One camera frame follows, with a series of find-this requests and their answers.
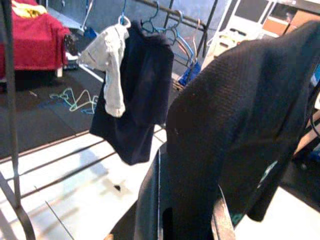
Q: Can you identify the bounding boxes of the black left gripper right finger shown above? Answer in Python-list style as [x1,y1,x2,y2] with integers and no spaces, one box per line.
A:
[211,186,237,240]

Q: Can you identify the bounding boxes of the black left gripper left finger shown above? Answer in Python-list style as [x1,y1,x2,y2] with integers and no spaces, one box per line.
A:
[134,147,176,240]

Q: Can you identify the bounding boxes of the black knit garment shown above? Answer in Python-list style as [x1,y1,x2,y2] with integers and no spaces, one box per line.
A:
[159,19,320,240]

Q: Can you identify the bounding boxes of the pale blue plastic hanger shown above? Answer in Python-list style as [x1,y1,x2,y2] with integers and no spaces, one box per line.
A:
[69,89,100,115]

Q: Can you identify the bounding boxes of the pale green plastic hanger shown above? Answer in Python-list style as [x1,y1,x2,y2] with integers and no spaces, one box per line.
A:
[49,87,76,113]

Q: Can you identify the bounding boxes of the pink plastic hanger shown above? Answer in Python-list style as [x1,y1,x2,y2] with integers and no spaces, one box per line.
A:
[191,18,202,60]

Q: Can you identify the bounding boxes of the navy shirt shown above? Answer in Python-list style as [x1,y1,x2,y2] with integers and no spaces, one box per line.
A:
[89,19,175,166]

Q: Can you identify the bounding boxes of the blue plastic item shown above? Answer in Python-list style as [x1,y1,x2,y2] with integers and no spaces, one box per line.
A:
[177,61,201,87]

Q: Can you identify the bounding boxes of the white metal rods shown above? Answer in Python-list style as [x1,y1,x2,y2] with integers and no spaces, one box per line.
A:
[77,61,106,84]

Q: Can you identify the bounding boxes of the white shirt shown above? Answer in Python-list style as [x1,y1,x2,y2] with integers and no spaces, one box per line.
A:
[77,16,131,118]

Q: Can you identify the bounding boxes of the white shelf unit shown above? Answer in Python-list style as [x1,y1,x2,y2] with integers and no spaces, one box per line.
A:
[206,0,320,66]

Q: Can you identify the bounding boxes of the black studded shoe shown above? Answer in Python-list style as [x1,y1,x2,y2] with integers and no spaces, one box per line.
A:
[63,33,79,57]

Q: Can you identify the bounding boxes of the blue broom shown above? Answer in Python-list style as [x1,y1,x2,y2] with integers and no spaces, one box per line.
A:
[79,0,98,41]

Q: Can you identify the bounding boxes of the red draped cloth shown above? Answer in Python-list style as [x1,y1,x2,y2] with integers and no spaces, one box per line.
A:
[0,0,72,78]

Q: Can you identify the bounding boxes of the yellow cloth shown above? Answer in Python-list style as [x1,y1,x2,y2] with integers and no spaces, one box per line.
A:
[11,0,48,18]

